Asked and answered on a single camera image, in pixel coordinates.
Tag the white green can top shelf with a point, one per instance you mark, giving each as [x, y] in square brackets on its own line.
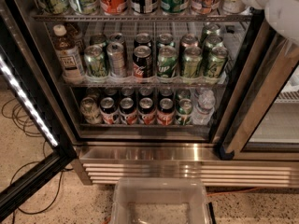
[233, 6]

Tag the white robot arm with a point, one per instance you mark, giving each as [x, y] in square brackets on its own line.
[282, 15]

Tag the green can middle far back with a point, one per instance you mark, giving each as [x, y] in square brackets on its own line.
[210, 29]

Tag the green can middle front right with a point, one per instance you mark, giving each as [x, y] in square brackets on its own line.
[217, 59]

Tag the pink can middle back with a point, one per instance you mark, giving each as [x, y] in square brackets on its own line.
[188, 40]

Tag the green can middle back centre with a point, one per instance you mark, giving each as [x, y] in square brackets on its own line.
[165, 40]

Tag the green 7up can middle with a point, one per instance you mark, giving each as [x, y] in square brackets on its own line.
[167, 63]

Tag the black can middle back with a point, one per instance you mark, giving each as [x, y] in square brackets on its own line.
[143, 39]

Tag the black Coca-Cola can middle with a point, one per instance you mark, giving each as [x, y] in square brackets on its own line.
[142, 62]

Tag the silver can middle back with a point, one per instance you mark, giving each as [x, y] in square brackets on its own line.
[118, 37]

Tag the silver can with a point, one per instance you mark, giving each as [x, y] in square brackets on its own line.
[118, 37]
[115, 53]

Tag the silver can middle front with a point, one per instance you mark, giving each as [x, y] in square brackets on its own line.
[115, 53]

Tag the red Coke can bottom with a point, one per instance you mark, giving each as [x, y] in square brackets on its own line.
[165, 112]

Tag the stainless steel fridge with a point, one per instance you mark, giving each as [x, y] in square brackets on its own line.
[105, 153]

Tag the green can bottom front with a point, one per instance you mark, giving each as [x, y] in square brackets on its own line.
[183, 112]

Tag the green can middle back left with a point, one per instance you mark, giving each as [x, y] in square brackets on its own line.
[99, 40]

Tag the green can middle front left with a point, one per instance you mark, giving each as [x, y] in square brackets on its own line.
[94, 58]

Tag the pale can bottom left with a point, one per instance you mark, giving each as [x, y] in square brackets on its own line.
[90, 110]

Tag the open black fridge door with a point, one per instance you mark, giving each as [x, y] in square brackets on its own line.
[20, 63]

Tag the clear water bottle bottom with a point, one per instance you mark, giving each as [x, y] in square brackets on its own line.
[204, 108]

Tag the dark bottle middle back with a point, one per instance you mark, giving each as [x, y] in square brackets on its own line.
[73, 29]

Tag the tea bottle white cap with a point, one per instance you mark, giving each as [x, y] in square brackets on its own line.
[68, 55]

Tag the clear plastic bin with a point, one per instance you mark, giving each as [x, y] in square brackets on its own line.
[160, 201]

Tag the top wire shelf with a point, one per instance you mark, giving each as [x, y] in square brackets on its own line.
[129, 18]

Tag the wire shelf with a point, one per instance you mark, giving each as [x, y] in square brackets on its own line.
[129, 18]
[155, 82]

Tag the middle wire shelf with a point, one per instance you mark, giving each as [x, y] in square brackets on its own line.
[155, 82]

